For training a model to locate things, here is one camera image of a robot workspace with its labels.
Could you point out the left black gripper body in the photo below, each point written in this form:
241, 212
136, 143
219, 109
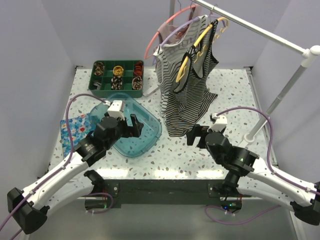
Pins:
122, 131

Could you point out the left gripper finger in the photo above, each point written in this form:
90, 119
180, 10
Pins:
133, 130
138, 129

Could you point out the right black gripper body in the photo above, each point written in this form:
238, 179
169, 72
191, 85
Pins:
219, 159

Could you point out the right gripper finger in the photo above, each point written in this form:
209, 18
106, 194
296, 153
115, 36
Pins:
195, 132
202, 142

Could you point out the yellow plastic hanger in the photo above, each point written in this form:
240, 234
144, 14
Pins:
183, 67

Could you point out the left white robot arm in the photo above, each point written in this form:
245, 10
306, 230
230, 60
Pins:
27, 206

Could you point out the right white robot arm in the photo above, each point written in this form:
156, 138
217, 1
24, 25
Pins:
248, 174

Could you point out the pink plastic hanger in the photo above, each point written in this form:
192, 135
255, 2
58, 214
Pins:
167, 27

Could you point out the purple plastic hanger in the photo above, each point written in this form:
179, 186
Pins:
178, 33

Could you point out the blue floral folded cloth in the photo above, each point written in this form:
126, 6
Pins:
79, 127

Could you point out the brown white patterned sock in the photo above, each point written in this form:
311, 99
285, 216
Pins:
137, 83

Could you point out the grey black rolled sock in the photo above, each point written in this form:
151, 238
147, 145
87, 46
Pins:
97, 85

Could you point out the black beige patterned sock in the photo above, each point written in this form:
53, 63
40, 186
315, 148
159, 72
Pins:
116, 83

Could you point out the green compartment organizer tray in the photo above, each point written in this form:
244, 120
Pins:
105, 79

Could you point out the red black rolled sock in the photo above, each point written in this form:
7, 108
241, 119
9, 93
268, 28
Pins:
138, 68

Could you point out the yellow rolled sock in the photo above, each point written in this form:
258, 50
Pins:
118, 71

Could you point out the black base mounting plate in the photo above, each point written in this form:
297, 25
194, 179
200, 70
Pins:
164, 192

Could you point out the brown patterned rolled sock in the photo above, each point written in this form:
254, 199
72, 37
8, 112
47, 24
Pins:
98, 68

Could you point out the white clothes rack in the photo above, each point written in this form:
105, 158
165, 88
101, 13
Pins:
296, 120

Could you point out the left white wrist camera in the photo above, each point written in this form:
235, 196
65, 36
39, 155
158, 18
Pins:
116, 109

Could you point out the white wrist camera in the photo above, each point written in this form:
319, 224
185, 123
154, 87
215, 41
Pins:
219, 123
116, 109

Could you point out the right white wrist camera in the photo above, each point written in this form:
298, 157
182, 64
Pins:
219, 123

